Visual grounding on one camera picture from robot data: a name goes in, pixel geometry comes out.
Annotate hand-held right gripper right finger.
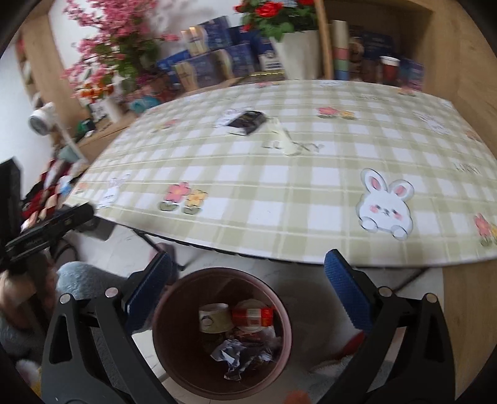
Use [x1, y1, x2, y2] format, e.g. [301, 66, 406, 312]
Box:
[324, 249, 456, 404]

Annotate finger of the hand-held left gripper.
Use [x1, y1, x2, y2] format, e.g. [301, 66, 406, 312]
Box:
[47, 203, 96, 236]

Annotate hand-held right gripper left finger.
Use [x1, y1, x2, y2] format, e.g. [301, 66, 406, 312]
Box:
[41, 250, 180, 404]

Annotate brown round trash bin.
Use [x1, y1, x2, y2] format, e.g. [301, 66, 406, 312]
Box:
[152, 267, 293, 397]

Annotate pale green paper cup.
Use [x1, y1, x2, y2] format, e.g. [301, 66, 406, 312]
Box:
[199, 303, 234, 334]

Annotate red cardboard box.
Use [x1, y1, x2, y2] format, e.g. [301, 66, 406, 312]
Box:
[232, 306, 276, 328]

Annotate grey wrapper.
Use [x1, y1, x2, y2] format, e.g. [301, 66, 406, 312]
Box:
[224, 342, 281, 380]

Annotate cream plastic piece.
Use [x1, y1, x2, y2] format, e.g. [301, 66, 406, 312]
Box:
[270, 118, 300, 156]

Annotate black glossy wrapper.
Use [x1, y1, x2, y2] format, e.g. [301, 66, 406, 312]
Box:
[227, 110, 267, 136]

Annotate person's left hand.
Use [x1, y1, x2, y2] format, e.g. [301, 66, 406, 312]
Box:
[0, 254, 56, 332]

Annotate red patchwork cloth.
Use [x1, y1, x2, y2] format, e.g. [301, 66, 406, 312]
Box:
[21, 159, 85, 231]

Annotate black folding table leg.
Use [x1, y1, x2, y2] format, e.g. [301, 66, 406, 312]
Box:
[134, 229, 203, 269]

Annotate fluffy light blue clothing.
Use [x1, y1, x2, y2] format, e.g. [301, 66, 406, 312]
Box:
[56, 261, 131, 296]

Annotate fluffy red white slipper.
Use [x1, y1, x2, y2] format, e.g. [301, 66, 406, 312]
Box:
[311, 332, 368, 376]

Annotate low wooden cabinet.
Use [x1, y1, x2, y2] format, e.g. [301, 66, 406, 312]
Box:
[75, 112, 137, 157]

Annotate white flower vase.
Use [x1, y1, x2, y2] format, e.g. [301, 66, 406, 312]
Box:
[91, 97, 124, 124]

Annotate orange artificial flowers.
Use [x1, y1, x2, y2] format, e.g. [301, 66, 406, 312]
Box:
[75, 83, 114, 103]

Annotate green checked rabbit tablecloth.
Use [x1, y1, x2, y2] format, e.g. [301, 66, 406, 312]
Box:
[74, 80, 497, 269]

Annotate teal round tins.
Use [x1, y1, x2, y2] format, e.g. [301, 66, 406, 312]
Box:
[130, 95, 161, 114]

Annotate pink blossom plant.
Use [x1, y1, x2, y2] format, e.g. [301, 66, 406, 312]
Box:
[62, 0, 181, 93]

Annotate stack of blue gift boxes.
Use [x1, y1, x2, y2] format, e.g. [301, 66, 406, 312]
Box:
[157, 16, 285, 93]

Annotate dark brown cup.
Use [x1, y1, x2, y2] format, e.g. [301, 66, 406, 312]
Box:
[363, 58, 381, 82]

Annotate red paper cup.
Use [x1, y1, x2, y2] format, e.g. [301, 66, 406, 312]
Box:
[380, 56, 401, 85]

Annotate blue printed box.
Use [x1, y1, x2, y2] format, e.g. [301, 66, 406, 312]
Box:
[398, 58, 425, 88]

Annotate stack of pastel paper cups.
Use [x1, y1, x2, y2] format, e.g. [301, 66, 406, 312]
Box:
[330, 19, 352, 80]

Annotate dark illustrated box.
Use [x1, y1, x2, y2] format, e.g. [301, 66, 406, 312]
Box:
[349, 25, 395, 63]

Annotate wooden shelf unit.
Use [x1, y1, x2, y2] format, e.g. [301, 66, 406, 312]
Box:
[314, 0, 434, 83]

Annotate red rose plant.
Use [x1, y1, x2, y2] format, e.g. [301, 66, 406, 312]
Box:
[235, 0, 317, 40]

